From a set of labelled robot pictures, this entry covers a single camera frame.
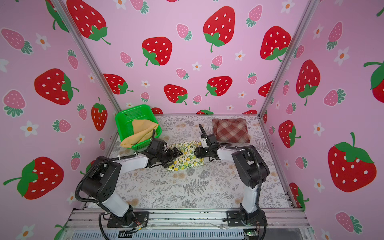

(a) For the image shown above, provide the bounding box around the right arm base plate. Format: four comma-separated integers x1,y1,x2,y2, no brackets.
223,210,268,227

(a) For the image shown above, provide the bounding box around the aluminium corner post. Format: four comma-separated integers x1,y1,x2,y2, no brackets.
52,0,122,113
258,0,320,119

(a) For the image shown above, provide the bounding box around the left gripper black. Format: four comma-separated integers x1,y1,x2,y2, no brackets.
156,146,184,167

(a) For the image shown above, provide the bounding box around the tan cloth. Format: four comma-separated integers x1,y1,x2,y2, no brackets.
121,120,159,148

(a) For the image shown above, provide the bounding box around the left aluminium corner post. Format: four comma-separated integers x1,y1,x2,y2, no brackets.
52,0,122,113

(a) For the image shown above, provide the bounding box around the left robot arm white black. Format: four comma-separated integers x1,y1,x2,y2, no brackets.
75,136,183,227

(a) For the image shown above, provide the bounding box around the green plastic basket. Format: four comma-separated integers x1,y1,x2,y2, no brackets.
115,105,162,151

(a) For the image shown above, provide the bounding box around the green circuit board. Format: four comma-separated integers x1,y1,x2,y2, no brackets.
244,229,259,240

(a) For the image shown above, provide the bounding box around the aluminium mounting rail frame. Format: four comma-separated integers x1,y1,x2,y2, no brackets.
58,209,316,240

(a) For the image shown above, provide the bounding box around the red plaid skirt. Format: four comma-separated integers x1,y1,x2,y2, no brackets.
212,118,251,143

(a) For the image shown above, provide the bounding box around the right aluminium corner post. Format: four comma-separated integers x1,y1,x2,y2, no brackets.
258,0,320,119

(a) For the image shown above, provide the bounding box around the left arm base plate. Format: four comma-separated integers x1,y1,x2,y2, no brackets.
107,211,150,229

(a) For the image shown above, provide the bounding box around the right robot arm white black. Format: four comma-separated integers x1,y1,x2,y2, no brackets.
194,125,270,227

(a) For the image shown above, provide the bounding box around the yellow lemon print skirt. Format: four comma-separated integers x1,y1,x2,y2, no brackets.
167,141,204,172

